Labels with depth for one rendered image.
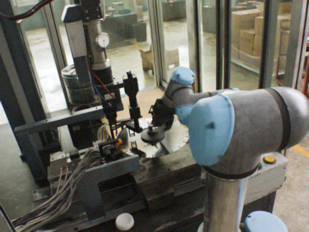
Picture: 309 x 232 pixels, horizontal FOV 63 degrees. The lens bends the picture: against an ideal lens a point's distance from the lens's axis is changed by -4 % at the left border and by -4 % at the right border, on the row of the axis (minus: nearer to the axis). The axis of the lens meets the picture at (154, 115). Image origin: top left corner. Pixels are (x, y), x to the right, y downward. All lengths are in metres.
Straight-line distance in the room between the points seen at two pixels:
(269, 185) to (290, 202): 1.11
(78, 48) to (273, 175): 0.90
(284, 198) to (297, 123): 1.83
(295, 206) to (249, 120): 1.85
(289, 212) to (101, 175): 1.55
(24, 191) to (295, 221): 1.75
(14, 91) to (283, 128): 1.31
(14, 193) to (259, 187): 1.12
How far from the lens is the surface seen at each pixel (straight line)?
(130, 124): 1.13
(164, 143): 1.11
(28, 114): 1.55
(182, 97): 0.83
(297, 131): 0.47
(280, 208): 2.20
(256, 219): 0.79
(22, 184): 1.47
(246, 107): 0.43
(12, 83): 1.49
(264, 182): 1.12
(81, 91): 1.69
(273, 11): 1.03
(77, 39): 1.01
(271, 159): 1.12
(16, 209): 1.34
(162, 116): 1.00
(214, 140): 0.41
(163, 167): 1.14
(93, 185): 1.01
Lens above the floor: 1.58
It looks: 28 degrees down
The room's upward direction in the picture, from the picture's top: 7 degrees counter-clockwise
